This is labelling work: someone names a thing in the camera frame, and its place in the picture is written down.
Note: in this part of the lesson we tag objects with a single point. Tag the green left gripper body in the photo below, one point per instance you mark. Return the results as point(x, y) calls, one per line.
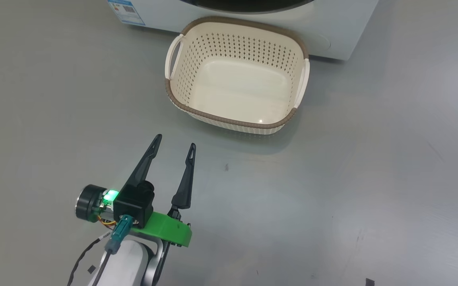
point(169, 230)

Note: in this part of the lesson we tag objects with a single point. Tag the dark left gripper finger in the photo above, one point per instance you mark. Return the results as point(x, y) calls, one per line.
point(185, 186)
point(145, 163)

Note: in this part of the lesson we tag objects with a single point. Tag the cream perforated laundry basket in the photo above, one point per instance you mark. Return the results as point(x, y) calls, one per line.
point(237, 87)

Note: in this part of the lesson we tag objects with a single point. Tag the white front-load washing machine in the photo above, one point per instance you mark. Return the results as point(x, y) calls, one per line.
point(344, 24)

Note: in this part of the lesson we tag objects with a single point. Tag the blue energy label sticker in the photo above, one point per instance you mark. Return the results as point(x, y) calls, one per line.
point(127, 12)

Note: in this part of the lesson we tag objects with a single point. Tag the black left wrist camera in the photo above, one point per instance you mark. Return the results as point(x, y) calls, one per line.
point(133, 204)

